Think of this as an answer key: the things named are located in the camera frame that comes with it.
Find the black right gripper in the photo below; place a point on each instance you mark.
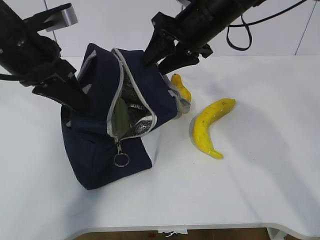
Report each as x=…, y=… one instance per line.
x=179, y=40

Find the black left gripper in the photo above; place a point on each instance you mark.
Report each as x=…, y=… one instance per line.
x=37, y=59

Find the yellow pear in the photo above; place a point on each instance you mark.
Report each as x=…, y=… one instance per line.
x=176, y=80

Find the green lidded glass container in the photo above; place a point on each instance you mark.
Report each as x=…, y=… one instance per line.
x=120, y=119

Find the navy blue lunch bag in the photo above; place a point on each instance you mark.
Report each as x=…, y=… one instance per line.
x=96, y=156

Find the yellow banana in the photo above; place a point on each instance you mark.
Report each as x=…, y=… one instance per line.
x=203, y=122

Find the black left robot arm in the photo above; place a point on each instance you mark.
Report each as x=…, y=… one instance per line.
x=10, y=25

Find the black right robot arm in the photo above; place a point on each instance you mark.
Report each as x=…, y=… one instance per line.
x=215, y=15

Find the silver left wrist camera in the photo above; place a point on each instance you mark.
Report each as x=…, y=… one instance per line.
x=53, y=19

